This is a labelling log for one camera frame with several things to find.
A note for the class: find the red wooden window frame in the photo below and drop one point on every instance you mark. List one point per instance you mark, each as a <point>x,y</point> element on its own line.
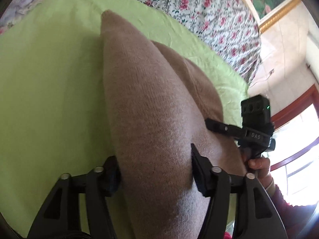
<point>296,129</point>

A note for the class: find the beige knitted sweater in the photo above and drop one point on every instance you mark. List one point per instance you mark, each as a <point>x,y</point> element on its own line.
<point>157,103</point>

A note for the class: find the light green bed sheet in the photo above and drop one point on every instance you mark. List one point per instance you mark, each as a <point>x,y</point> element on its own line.
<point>53,117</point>

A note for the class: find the white pink floral quilt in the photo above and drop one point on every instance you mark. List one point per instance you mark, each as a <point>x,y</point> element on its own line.
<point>228,27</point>

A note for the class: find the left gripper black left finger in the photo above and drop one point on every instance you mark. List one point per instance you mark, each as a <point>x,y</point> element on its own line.
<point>59,215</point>

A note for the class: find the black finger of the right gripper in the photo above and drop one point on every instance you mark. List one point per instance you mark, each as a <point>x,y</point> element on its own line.
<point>224,129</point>

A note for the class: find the black tracking camera box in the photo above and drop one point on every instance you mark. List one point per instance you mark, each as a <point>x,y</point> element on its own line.
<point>255,112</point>

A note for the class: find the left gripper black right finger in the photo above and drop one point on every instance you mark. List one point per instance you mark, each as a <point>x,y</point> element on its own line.
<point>255,214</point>

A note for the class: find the person's right hand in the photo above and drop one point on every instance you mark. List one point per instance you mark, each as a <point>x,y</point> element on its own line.
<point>261,166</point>

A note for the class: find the dark red sleeve forearm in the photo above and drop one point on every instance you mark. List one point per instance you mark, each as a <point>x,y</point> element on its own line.
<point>294,218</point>

